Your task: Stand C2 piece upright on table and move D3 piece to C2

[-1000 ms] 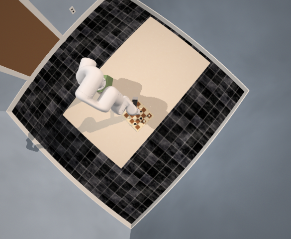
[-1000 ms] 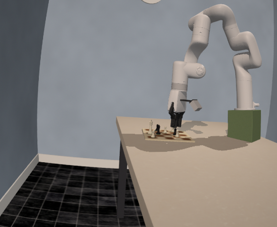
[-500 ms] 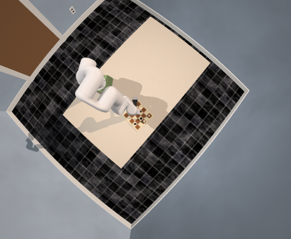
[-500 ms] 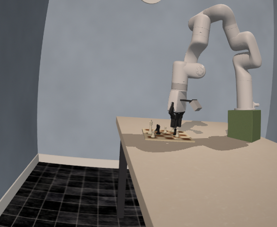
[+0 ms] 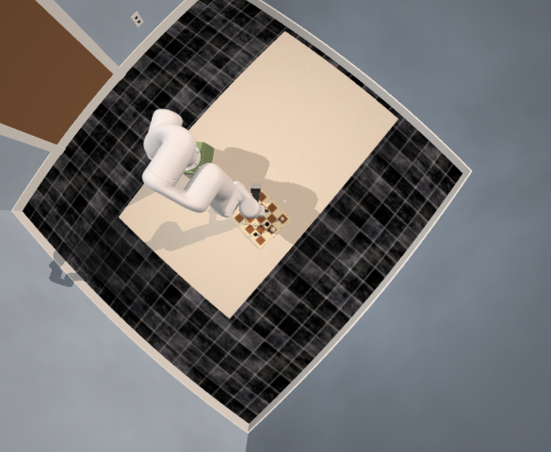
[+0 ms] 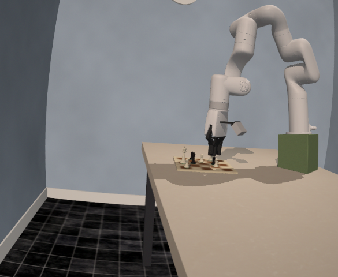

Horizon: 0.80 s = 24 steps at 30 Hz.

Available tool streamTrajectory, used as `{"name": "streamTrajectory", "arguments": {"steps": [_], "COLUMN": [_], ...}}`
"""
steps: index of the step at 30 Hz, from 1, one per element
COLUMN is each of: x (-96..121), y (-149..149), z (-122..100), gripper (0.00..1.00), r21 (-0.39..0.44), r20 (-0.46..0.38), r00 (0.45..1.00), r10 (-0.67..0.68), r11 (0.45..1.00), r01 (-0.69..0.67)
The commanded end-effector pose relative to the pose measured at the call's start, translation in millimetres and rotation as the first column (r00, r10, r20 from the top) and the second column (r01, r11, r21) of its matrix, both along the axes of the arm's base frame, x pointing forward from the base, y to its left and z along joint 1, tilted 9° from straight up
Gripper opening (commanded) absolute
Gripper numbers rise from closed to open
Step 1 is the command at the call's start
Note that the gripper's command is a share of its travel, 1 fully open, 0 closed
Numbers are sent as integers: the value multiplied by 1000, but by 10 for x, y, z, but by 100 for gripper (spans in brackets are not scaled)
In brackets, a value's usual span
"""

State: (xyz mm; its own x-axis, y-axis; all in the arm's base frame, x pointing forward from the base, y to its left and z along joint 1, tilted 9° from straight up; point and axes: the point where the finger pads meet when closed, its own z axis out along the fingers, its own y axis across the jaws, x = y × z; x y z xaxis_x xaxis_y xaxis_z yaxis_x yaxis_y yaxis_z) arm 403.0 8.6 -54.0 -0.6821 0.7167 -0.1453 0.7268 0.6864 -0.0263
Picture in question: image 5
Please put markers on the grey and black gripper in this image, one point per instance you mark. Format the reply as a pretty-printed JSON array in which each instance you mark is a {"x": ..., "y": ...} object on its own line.
[{"x": 263, "y": 211}]

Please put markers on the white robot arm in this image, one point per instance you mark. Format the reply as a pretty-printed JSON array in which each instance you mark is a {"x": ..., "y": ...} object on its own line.
[{"x": 177, "y": 153}]

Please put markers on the brown and cream chessboard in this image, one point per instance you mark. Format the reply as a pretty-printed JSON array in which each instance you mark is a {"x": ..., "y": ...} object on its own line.
[{"x": 275, "y": 212}]

